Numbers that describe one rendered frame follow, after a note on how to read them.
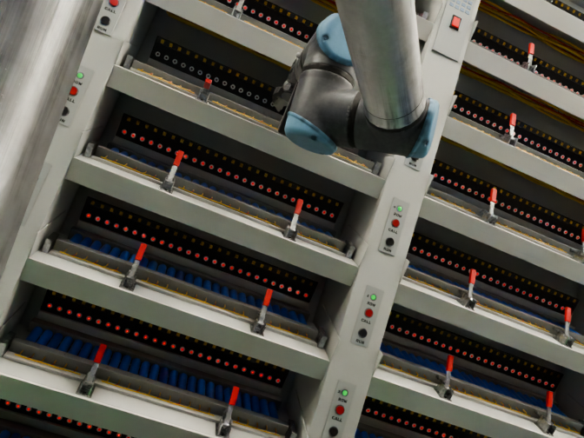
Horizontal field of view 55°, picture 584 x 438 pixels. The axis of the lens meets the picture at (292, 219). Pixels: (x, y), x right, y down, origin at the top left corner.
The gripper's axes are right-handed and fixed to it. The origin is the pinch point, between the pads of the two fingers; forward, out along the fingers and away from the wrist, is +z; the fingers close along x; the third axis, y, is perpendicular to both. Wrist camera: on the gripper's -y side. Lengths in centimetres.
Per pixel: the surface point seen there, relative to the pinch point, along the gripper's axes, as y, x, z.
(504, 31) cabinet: 55, -53, 16
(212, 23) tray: 10.3, 21.6, -3.8
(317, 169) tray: -10.3, -9.8, -4.5
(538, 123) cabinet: 33, -71, 15
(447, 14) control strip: 36.7, -27.2, -4.6
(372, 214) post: -14.8, -24.8, -3.9
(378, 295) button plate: -31.2, -30.4, -6.9
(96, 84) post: -12.3, 37.3, -5.7
